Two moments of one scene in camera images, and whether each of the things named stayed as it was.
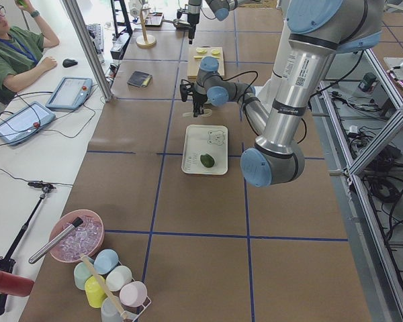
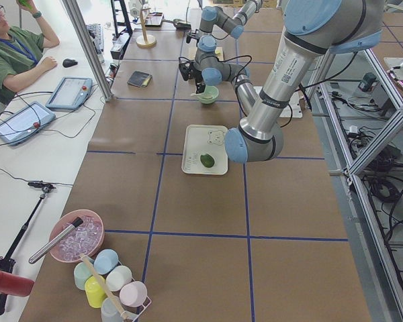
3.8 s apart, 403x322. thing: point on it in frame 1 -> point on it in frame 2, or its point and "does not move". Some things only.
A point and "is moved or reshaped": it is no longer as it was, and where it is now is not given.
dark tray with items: x=154 y=19 does not move
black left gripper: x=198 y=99 -> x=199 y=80
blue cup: x=105 y=261 does not move
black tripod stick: x=7 y=263 does not move
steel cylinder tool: x=46 y=248 does not move
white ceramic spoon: x=207 y=113 is moved or reshaped
